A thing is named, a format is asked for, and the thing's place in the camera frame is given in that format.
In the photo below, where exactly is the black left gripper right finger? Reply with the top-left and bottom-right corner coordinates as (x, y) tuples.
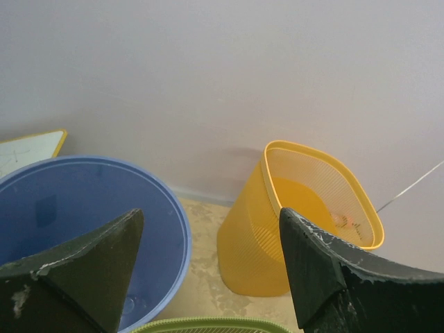
(279, 208), (443, 332)

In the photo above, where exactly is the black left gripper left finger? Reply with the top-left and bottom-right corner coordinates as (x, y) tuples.
(1, 209), (144, 332)

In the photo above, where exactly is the blue round plastic bucket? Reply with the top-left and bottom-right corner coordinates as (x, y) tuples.
(1, 156), (191, 332)

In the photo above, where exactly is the yellow mesh waste basket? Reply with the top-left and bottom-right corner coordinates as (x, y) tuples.
(216, 140), (385, 297)

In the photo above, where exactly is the green mesh waste basket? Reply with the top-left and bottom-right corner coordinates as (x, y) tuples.
(133, 316), (290, 333)

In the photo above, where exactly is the small whiteboard yellow frame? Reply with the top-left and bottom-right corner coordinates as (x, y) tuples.
(0, 129), (67, 177)

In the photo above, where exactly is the grey thin cable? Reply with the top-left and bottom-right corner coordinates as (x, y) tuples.
(376, 160), (444, 214)

